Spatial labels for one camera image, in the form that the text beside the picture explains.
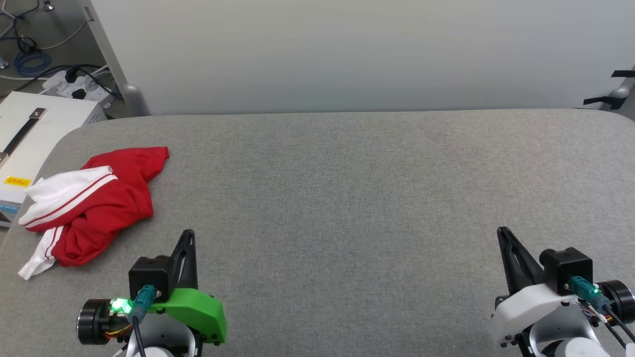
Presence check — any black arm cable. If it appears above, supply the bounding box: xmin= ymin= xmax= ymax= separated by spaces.
xmin=130 ymin=285 xmax=160 ymax=357
xmin=570 ymin=277 xmax=635 ymax=348

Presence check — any red and white t-shirt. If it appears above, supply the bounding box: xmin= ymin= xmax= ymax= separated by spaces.
xmin=18 ymin=147 xmax=170 ymax=281

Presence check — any white power strip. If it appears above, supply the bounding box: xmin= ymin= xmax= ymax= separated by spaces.
xmin=42 ymin=69 xmax=112 ymax=103

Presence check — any white equipment box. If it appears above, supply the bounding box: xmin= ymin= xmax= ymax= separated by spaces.
xmin=0 ymin=91 xmax=108 ymax=228

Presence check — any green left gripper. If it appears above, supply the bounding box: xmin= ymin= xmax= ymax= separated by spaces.
xmin=149 ymin=229 xmax=228 ymax=345

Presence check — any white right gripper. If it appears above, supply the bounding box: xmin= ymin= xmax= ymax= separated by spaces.
xmin=489 ymin=227 xmax=582 ymax=348

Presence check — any blue coiled cable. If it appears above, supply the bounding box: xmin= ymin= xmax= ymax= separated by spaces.
xmin=14 ymin=50 xmax=52 ymax=76

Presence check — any black strap handle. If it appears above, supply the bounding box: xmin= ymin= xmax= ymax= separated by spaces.
xmin=0 ymin=108 xmax=47 ymax=164

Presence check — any white partition panel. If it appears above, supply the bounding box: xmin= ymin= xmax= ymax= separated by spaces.
xmin=89 ymin=0 xmax=635 ymax=116

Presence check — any grey metal partition post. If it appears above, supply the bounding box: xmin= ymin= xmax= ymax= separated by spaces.
xmin=609 ymin=74 xmax=635 ymax=108
xmin=79 ymin=0 xmax=149 ymax=118

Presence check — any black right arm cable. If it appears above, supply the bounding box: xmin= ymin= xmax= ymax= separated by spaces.
xmin=570 ymin=277 xmax=635 ymax=348

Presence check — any grey fabric padded surface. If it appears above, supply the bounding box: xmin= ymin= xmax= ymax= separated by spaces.
xmin=0 ymin=108 xmax=635 ymax=357

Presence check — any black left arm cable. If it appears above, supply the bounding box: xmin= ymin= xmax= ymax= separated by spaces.
xmin=130 ymin=285 xmax=160 ymax=357

